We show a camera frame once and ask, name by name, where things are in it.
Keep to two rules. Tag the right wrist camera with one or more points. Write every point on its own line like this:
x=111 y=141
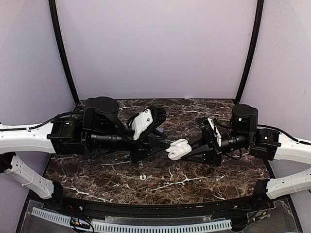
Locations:
x=209 y=130

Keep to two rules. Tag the right black frame post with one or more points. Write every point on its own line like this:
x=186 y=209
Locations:
x=251 y=51

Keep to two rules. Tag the black front rail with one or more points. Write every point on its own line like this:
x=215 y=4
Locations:
x=94 y=209

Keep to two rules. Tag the purple grey earbud case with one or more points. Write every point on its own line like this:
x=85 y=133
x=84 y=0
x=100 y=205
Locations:
x=160 y=129

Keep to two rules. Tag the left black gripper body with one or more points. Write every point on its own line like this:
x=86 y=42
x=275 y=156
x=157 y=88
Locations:
x=141 y=150

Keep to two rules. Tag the left black frame post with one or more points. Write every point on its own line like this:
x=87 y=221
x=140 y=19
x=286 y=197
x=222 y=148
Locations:
x=61 y=50

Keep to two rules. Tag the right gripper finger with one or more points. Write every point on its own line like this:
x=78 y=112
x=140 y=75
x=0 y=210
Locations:
x=198 y=155
x=197 y=142

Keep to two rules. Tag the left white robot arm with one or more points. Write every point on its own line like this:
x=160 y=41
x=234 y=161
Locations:
x=96 y=127

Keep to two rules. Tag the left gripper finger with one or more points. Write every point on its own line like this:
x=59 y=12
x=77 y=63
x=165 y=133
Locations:
x=156 y=146
x=156 y=135

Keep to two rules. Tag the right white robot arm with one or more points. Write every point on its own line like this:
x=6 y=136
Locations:
x=264 y=142

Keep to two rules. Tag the white slotted cable duct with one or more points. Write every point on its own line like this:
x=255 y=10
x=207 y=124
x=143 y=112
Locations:
x=133 y=225

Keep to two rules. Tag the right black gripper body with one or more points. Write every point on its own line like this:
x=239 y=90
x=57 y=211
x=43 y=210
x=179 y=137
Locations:
x=215 y=153

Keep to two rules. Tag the black frame post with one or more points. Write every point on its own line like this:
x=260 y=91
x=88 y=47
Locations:
x=61 y=50
x=251 y=51

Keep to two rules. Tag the white earbud charging case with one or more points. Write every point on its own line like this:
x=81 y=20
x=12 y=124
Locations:
x=179 y=148

